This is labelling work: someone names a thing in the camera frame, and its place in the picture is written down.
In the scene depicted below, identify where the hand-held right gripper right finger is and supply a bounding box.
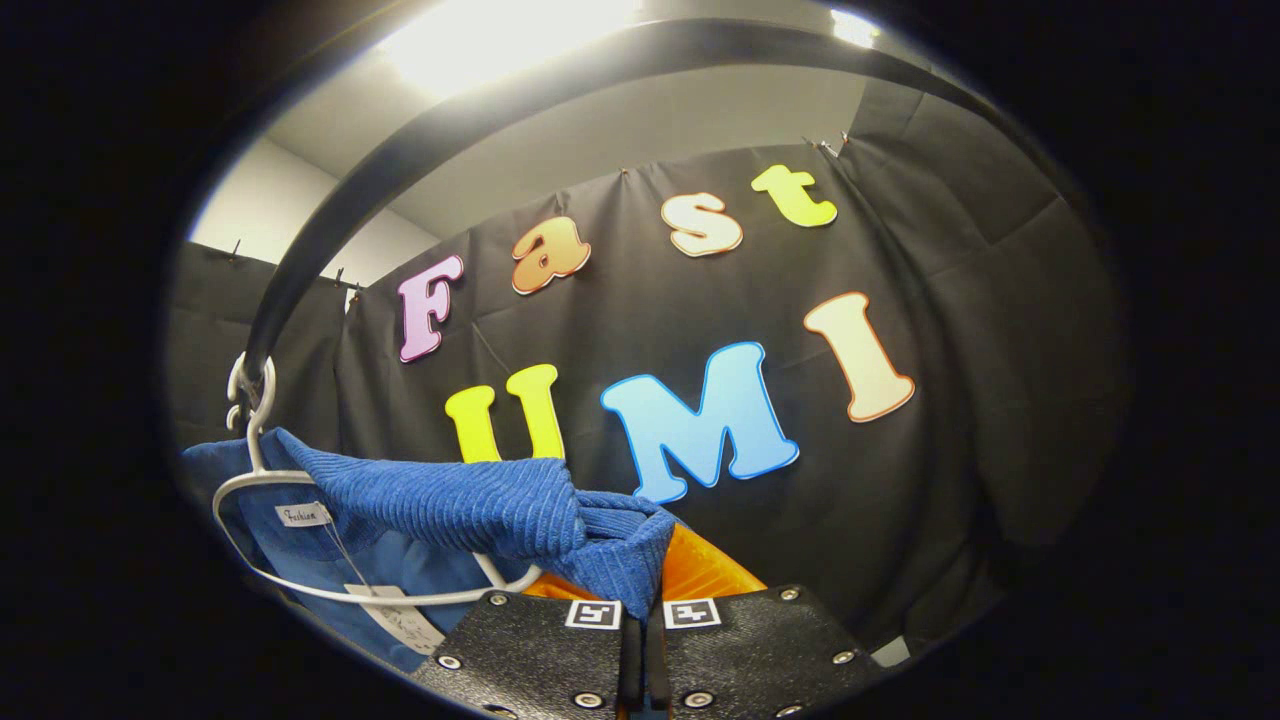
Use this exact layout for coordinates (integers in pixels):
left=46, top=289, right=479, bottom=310
left=645, top=520, right=887, bottom=720

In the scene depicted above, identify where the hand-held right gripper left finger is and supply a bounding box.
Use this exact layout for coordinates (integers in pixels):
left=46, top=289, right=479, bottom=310
left=408, top=572, right=643, bottom=720

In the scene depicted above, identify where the blue corduroy jacket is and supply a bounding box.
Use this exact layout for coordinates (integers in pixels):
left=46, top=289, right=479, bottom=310
left=180, top=428, right=679, bottom=673

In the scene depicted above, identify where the white plastic clothes hanger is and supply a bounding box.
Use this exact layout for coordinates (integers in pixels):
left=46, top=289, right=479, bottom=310
left=212, top=352, right=543, bottom=607

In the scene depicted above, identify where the black metal clothes rack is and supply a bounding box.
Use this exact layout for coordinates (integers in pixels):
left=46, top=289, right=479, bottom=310
left=243, top=18, right=1011, bottom=386

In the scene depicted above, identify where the black backdrop cloth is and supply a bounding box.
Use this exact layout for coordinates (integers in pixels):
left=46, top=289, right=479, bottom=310
left=165, top=80, right=1126, bottom=651

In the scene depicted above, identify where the large ceiling light panel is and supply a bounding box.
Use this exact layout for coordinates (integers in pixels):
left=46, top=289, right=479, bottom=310
left=378, top=0, right=643, bottom=98

